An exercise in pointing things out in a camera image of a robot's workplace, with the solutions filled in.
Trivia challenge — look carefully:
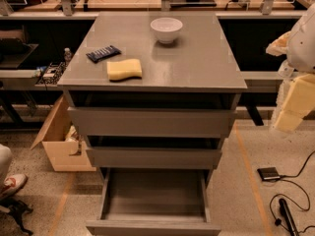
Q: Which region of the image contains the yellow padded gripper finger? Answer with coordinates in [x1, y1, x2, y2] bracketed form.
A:
[266, 31, 289, 56]
[273, 74, 315, 133]

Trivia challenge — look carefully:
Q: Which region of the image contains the grey drawer cabinet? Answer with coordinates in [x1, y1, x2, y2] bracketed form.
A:
[57, 11, 248, 182]

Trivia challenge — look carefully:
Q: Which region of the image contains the grey middle drawer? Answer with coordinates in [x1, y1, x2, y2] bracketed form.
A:
[87, 147, 221, 169]

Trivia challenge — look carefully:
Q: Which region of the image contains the small plastic bottle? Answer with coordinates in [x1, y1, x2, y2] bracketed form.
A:
[64, 47, 73, 64]

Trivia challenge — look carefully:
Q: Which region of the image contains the grey top drawer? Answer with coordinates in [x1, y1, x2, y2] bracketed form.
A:
[68, 107, 235, 138]

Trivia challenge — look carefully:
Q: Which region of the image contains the tray of small parts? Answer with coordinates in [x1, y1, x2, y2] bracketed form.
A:
[37, 62, 66, 85]

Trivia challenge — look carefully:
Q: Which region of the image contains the white bowl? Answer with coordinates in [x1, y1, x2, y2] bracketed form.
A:
[151, 18, 183, 44]

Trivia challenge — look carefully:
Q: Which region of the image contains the white red sneaker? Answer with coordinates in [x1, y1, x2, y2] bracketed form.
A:
[0, 174, 28, 201]

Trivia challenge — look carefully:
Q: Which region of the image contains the black cable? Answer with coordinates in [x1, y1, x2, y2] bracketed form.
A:
[269, 149, 315, 234]

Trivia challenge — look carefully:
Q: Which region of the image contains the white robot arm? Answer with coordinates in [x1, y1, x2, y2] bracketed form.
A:
[266, 4, 315, 134]

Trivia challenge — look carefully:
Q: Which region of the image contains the black power strip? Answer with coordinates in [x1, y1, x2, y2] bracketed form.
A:
[279, 199, 299, 236]

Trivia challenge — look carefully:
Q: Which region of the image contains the grey open bottom drawer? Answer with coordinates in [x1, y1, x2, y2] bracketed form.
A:
[86, 168, 221, 236]

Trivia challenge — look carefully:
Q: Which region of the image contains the yellow sponge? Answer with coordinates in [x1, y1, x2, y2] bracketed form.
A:
[106, 59, 142, 81]

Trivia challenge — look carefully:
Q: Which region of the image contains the black chair base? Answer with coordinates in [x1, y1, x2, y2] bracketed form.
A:
[0, 197, 33, 236]

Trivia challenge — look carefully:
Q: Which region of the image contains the cardboard box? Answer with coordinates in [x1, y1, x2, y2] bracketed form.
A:
[31, 96, 95, 172]

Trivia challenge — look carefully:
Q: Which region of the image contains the blue snack bar packet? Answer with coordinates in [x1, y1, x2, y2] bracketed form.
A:
[87, 45, 121, 63]

